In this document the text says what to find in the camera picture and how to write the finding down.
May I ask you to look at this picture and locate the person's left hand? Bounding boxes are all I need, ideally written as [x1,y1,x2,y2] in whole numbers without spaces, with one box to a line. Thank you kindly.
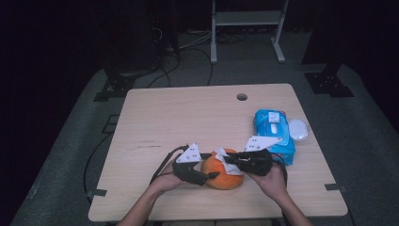
[147,162,190,197]

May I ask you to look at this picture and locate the person's right hand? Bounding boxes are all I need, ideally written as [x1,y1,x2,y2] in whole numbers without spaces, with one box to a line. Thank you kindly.
[248,162,290,202]

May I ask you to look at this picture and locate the black stand with flat base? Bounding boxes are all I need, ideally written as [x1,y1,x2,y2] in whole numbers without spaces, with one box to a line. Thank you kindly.
[92,59,158,103]
[300,31,356,98]

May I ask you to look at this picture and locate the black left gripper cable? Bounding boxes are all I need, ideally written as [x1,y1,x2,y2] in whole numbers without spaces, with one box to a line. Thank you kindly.
[150,144,191,185]

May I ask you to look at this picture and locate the black floor cable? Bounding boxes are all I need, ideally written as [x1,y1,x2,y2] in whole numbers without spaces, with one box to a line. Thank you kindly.
[83,133,112,197]
[187,46,215,87]
[146,53,183,89]

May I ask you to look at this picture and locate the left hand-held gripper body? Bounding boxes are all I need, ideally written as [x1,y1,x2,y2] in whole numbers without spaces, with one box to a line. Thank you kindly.
[171,142,211,186]

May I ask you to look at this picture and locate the white round pack lid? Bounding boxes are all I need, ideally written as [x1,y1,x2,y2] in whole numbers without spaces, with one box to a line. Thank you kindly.
[287,118,310,141]

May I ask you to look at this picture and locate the white floor cables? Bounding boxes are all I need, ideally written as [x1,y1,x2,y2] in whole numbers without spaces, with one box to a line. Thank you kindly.
[178,31,215,51]

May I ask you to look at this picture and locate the white wet wipe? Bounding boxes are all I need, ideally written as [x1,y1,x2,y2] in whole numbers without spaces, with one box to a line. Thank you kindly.
[215,147,244,176]

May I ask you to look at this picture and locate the orange plush toy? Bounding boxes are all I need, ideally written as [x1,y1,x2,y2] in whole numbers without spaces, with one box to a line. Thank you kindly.
[200,148,246,191]

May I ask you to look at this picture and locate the black tape strip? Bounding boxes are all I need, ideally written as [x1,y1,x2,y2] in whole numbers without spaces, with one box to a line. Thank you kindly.
[86,188,108,199]
[324,183,348,193]

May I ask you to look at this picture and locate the blue wet wipes pack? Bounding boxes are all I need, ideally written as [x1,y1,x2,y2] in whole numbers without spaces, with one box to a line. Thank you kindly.
[253,108,296,167]

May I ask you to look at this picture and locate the white metal stand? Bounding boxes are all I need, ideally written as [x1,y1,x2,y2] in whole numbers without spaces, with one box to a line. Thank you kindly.
[210,0,290,65]

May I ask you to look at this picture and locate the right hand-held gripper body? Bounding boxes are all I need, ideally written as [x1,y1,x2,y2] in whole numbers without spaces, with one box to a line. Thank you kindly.
[236,135,283,177]

